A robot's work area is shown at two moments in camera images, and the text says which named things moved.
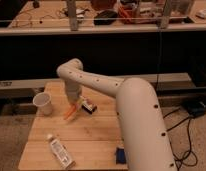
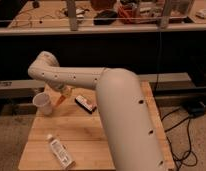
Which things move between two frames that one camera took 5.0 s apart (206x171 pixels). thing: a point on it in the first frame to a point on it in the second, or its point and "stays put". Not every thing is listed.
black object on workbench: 105,17 stays put
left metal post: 72,14 stays put
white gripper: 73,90 to 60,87
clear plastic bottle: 61,151 stays put
